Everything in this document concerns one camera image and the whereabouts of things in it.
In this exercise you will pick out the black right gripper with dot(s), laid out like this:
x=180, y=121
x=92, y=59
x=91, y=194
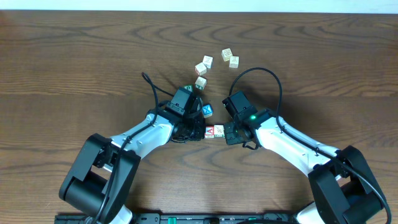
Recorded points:
x=231, y=138

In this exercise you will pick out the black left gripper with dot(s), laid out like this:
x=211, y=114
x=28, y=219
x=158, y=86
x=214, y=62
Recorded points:
x=201, y=137

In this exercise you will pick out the red A wooden block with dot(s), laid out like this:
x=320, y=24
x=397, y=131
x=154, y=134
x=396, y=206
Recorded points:
x=209, y=132

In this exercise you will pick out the engraved number wooden block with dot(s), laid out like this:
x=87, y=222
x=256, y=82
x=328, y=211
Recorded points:
x=219, y=131

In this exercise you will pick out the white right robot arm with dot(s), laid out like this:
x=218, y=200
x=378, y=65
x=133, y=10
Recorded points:
x=344, y=188

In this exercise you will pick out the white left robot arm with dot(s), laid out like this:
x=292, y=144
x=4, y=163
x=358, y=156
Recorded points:
x=101, y=176

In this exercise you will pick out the blue X wooden block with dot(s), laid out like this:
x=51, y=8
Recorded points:
x=207, y=111

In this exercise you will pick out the green letter wooden block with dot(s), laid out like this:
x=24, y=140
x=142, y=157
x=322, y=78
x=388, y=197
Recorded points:
x=189, y=87

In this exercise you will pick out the green edged wooden block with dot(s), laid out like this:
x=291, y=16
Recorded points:
x=201, y=83

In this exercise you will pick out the red M wooden block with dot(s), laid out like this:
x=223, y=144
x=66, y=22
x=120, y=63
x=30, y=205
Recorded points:
x=200, y=69

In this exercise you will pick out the plain engraved wooden block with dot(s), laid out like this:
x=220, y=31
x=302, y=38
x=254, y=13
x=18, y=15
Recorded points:
x=207, y=61

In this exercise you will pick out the pale engraved wooden block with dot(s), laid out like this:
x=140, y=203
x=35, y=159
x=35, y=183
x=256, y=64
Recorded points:
x=234, y=62

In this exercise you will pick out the tan engraved wooden block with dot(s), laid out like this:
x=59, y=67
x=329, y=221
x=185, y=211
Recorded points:
x=226, y=54

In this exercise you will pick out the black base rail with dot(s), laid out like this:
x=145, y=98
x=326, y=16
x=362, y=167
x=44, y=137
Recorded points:
x=155, y=218

